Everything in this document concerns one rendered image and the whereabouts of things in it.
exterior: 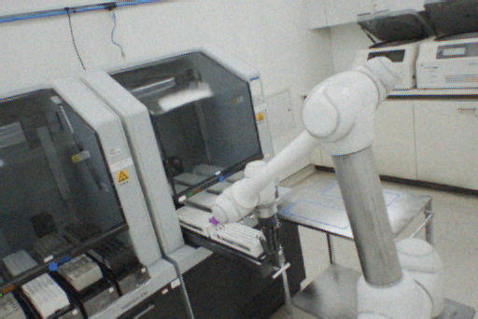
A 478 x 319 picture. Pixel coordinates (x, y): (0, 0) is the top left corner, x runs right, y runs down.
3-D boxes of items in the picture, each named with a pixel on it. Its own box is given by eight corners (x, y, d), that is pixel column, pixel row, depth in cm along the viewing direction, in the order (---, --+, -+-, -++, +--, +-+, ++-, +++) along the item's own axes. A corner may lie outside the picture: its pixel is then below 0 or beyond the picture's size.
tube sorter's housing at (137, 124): (120, 303, 280) (40, 79, 228) (209, 245, 330) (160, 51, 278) (213, 381, 202) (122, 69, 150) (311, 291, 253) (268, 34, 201)
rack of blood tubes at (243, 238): (211, 240, 178) (207, 228, 176) (227, 229, 184) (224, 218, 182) (257, 259, 157) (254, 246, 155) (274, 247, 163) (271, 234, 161)
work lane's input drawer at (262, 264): (169, 235, 205) (165, 220, 202) (190, 223, 213) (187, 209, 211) (271, 283, 152) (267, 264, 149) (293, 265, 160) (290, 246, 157)
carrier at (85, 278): (101, 275, 166) (96, 263, 164) (103, 276, 164) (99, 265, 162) (75, 290, 158) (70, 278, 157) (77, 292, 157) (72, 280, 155)
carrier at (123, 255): (133, 256, 175) (129, 245, 173) (134, 258, 173) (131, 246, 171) (109, 270, 168) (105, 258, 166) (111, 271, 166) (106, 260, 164)
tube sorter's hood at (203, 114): (127, 187, 222) (91, 75, 201) (208, 149, 258) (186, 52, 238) (177, 204, 184) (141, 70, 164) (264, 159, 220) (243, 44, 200)
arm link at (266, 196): (260, 192, 155) (239, 207, 146) (252, 156, 150) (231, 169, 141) (282, 195, 148) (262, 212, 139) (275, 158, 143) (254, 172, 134)
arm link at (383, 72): (338, 86, 117) (316, 97, 107) (383, 41, 104) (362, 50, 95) (368, 118, 115) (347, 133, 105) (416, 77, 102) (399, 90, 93)
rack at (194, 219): (173, 224, 202) (170, 214, 200) (189, 215, 207) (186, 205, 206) (208, 239, 180) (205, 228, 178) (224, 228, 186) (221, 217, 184)
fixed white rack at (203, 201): (183, 206, 219) (180, 197, 217) (197, 199, 225) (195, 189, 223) (217, 218, 198) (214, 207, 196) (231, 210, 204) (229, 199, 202)
